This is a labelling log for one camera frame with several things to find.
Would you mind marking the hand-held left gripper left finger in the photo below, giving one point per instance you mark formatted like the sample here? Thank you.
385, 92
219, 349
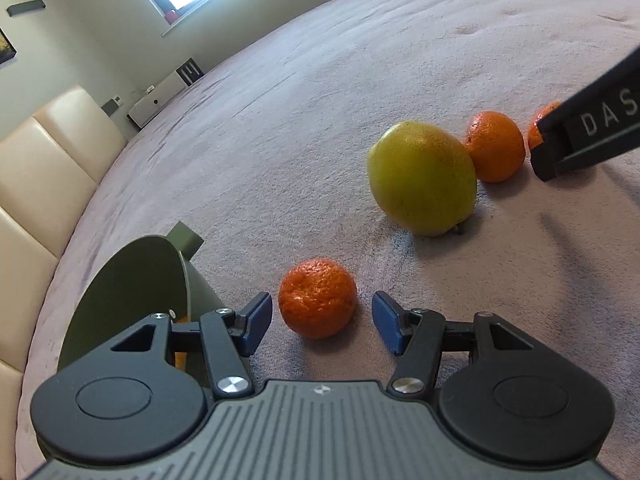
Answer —
255, 322

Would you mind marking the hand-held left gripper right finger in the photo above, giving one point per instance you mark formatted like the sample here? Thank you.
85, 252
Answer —
387, 322

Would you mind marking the orange tangerine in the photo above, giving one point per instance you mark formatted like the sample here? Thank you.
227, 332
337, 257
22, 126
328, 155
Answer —
317, 297
537, 127
495, 147

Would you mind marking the green plastic colander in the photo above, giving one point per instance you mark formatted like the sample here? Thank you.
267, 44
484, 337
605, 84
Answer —
130, 280

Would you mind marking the yellow-green apple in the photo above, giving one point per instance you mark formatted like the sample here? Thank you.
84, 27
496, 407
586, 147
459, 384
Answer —
420, 175

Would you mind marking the white nightstand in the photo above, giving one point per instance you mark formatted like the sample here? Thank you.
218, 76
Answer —
160, 95

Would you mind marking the cream padded headboard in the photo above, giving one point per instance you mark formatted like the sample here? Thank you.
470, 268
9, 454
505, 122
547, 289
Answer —
50, 160

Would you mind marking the small maroon cup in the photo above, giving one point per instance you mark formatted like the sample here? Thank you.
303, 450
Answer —
171, 16

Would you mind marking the dark wall panel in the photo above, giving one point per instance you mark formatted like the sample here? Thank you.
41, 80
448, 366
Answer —
109, 107

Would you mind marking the framed wall picture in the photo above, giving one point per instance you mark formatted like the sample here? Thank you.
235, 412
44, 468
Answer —
7, 46

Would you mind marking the dark wall shelf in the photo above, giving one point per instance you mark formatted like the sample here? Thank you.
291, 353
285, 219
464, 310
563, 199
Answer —
27, 7

